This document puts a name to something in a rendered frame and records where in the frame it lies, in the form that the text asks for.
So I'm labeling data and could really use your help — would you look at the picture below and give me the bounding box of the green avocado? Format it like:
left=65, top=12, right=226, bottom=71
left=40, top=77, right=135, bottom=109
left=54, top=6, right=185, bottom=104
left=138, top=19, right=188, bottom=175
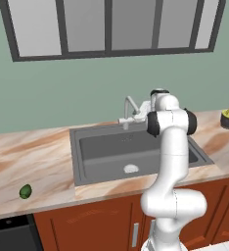
left=19, top=183, right=33, bottom=200

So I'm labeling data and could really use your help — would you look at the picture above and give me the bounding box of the silver sink faucet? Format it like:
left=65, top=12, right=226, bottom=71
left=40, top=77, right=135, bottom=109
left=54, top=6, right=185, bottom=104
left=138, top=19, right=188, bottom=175
left=117, top=95, right=144, bottom=130

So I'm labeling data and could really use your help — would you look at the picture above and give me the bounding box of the dark framed window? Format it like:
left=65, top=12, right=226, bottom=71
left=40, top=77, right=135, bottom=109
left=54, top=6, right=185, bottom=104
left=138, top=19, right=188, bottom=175
left=0, top=0, right=227, bottom=63

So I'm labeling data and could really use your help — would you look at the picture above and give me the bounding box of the grey kitchen sink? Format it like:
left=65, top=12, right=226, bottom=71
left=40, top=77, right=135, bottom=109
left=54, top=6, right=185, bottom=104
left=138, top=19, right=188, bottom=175
left=69, top=125, right=215, bottom=187

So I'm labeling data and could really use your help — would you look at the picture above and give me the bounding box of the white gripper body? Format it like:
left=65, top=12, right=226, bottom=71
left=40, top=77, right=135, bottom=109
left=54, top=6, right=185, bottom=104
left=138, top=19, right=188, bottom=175
left=134, top=100, right=155, bottom=124

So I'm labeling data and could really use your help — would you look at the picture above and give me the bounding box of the black dishwasher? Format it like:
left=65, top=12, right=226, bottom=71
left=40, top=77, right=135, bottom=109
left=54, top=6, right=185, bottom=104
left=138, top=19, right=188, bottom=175
left=0, top=213, right=44, bottom=251

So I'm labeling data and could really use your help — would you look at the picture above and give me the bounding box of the silver cupboard handle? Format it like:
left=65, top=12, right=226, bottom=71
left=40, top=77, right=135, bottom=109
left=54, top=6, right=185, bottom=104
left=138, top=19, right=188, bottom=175
left=132, top=222, right=140, bottom=249
left=148, top=219, right=156, bottom=239

